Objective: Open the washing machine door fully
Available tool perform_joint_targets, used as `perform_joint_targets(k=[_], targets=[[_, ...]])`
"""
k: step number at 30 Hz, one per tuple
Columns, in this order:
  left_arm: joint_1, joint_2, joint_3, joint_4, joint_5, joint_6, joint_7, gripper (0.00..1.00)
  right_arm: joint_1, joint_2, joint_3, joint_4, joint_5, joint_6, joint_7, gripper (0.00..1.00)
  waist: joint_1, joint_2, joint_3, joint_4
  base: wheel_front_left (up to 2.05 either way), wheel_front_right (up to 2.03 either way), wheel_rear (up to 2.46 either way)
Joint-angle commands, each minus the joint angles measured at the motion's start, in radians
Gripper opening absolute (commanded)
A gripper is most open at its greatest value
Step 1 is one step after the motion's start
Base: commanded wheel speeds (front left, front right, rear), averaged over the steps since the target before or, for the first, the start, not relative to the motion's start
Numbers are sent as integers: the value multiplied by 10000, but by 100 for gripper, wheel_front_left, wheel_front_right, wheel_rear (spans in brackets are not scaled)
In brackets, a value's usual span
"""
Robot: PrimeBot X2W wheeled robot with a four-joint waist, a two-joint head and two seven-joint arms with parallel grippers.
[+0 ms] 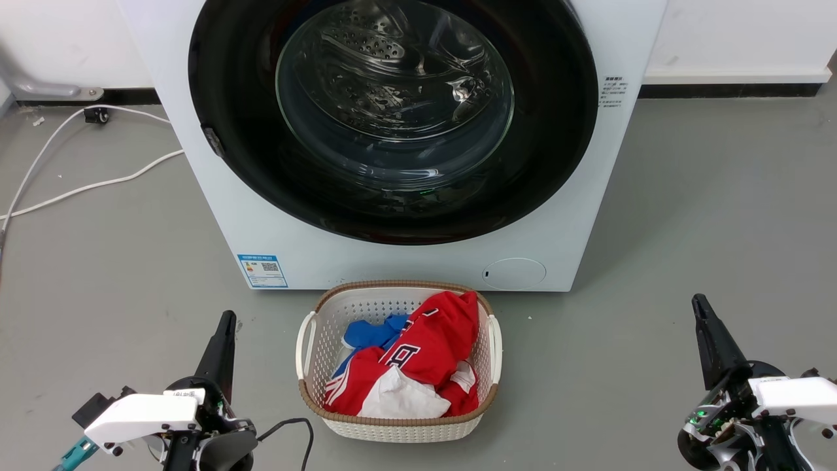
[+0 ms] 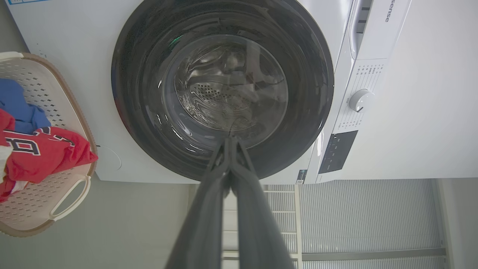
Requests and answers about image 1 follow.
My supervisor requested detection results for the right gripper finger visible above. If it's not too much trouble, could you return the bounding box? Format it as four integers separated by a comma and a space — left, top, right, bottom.
699, 294, 753, 381
692, 294, 728, 391

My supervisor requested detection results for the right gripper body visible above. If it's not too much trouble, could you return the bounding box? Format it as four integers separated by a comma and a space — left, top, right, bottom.
677, 366, 818, 471

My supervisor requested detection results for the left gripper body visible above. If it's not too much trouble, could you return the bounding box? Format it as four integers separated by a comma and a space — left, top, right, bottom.
163, 378, 259, 471

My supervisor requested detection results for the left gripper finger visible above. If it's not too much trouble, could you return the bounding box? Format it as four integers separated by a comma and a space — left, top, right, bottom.
214, 311, 237, 401
195, 311, 231, 392

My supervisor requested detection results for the washer door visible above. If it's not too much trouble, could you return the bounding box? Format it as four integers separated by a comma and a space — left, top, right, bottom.
188, 0, 599, 246

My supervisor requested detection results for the white front-load washing machine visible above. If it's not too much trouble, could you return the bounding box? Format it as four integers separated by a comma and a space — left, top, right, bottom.
118, 0, 669, 292

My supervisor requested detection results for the blue energy label sticker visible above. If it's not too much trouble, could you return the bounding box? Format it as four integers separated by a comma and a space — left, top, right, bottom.
237, 254, 289, 289

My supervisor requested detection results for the blue garment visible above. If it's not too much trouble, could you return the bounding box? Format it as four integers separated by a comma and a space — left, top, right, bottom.
332, 314, 409, 380

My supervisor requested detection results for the white wicker laundry basket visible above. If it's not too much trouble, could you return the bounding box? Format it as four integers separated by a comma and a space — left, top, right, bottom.
296, 280, 504, 444

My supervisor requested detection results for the round white filter cover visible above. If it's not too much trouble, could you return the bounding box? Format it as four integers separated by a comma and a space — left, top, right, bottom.
483, 258, 547, 291

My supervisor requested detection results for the red garment with white print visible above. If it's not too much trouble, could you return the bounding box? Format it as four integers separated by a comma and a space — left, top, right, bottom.
324, 291, 480, 417

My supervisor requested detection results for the steel perforated washer drum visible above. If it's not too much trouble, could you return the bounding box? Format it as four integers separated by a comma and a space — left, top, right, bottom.
278, 0, 514, 190

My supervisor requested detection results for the white floor cable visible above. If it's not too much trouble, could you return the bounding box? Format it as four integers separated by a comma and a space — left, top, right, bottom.
0, 105, 172, 243
0, 149, 185, 220

